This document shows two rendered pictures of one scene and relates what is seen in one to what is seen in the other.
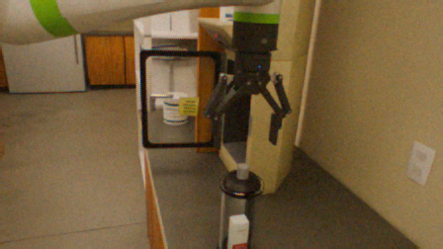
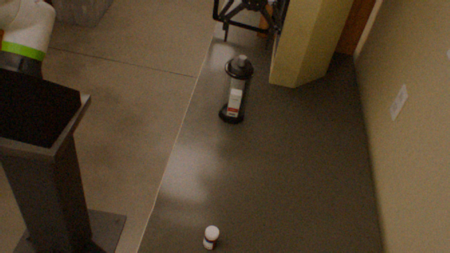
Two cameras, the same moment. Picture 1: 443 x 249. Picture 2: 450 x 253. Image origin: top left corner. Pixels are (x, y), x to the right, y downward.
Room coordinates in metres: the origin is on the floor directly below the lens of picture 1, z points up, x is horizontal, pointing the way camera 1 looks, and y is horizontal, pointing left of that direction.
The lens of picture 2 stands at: (-0.39, -0.43, 1.95)
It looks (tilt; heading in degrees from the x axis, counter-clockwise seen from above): 44 degrees down; 20
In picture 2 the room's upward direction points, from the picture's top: 11 degrees clockwise
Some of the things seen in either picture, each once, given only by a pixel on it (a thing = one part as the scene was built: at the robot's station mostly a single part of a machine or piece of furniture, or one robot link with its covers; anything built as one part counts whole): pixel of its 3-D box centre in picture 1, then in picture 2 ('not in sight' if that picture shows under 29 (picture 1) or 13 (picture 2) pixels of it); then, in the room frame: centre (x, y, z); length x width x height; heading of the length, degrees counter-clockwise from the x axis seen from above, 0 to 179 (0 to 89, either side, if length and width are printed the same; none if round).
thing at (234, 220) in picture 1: (238, 218); (236, 91); (0.68, -0.05, 1.06); 0.11 x 0.11 x 0.21
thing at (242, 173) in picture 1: (242, 177); (241, 65); (0.68, -0.05, 1.18); 0.09 x 0.09 x 0.07
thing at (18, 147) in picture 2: not in sight; (29, 118); (0.25, 0.54, 0.92); 0.32 x 0.32 x 0.04; 21
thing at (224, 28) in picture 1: (223, 37); not in sight; (1.09, 0.01, 1.46); 0.32 x 0.11 x 0.10; 19
